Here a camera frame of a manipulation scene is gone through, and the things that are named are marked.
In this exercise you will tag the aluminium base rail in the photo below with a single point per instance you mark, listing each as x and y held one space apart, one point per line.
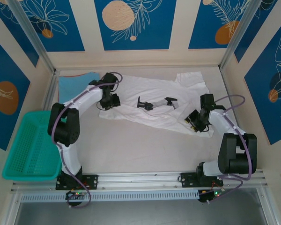
140 179

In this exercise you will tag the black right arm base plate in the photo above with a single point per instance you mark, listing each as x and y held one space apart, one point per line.
188 179

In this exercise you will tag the teal plastic basket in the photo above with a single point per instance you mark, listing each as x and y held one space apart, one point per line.
30 150

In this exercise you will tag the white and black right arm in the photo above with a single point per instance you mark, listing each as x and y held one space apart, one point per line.
227 124

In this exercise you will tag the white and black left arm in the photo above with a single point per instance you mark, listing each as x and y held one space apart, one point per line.
69 157

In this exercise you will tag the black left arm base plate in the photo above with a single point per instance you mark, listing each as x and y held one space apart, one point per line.
91 181

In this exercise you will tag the black right controller board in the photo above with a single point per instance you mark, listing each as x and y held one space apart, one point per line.
212 195

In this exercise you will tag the white printed t-shirt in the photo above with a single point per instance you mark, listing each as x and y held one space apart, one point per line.
154 86

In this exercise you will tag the aluminium frame post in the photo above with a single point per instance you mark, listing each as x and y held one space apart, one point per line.
238 30
30 32

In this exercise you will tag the black left controller board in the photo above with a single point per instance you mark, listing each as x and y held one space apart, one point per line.
76 195

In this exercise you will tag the folded light blue t-shirt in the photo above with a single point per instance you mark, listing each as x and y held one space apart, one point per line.
70 89

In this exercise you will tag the black controller board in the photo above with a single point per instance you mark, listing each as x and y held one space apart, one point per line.
76 195
212 195

